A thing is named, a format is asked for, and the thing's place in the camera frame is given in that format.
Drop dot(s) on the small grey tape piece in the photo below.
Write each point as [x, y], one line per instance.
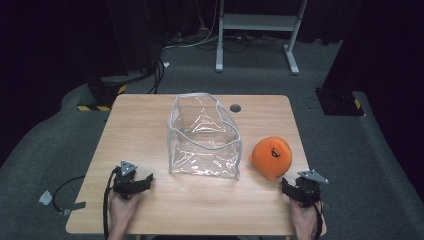
[46, 197]

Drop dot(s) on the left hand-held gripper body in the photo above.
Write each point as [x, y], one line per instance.
[126, 181]

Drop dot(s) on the black striped stand base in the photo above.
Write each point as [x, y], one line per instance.
[100, 95]

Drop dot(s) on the clear plastic bag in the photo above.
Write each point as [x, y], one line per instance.
[203, 140]

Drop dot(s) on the person's right hand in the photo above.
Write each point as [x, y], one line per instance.
[305, 216]

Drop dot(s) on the orange plush toy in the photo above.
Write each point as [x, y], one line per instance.
[271, 158]

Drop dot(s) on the white metal stand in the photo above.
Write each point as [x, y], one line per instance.
[256, 22]

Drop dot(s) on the black square stand base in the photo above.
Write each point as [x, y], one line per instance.
[338, 101]

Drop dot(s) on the person's left hand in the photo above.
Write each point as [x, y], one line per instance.
[121, 208]

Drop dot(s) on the grey round table grommet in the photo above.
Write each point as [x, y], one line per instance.
[235, 108]

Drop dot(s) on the small white scrap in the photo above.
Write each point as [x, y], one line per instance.
[166, 64]

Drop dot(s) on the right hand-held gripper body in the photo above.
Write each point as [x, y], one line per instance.
[308, 190]

